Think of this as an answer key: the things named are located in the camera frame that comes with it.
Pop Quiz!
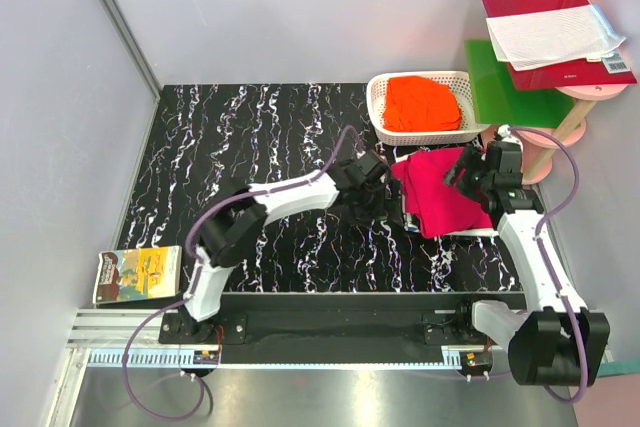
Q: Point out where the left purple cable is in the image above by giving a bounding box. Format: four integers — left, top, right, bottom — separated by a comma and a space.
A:
121, 125, 366, 421

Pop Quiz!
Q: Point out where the illustrated book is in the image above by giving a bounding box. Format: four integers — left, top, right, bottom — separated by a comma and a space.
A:
92, 246, 182, 307

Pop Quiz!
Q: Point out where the teal board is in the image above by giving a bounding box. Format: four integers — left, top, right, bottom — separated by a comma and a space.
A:
598, 359, 640, 378

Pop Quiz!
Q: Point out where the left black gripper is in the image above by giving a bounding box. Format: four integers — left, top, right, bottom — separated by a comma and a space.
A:
349, 178, 404, 228

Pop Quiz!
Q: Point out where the magenta t shirt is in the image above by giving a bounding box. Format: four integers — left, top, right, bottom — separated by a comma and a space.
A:
389, 147, 499, 239

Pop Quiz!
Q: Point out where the orange t shirt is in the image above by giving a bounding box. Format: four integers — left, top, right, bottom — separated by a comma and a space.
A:
383, 76, 462, 133

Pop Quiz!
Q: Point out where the pink wooden shelf stand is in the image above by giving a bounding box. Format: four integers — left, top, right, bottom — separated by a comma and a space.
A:
482, 0, 634, 184

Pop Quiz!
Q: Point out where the white mesh cloth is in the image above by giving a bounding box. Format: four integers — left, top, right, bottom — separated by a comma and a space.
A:
486, 4, 626, 71

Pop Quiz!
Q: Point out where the white plastic basket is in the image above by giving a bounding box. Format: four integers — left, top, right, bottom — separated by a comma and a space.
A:
366, 71, 489, 146

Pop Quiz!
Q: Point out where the folded black white t shirt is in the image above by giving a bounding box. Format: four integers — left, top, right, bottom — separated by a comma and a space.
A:
392, 144, 501, 239

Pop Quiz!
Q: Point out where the dark red folder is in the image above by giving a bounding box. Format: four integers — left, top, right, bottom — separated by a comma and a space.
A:
482, 0, 637, 91

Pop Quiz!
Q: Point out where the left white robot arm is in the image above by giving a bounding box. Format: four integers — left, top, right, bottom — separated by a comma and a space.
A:
179, 151, 403, 343

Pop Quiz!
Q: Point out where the green plastic sheet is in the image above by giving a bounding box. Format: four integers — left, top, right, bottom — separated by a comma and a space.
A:
464, 40, 574, 129

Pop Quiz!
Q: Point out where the white slotted cable duct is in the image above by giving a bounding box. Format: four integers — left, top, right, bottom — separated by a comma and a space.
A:
88, 347, 462, 370

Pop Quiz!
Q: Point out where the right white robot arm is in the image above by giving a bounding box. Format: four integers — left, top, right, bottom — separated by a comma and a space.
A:
444, 125, 610, 401

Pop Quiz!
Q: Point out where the pink board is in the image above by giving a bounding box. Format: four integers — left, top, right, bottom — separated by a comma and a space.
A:
573, 374, 640, 427

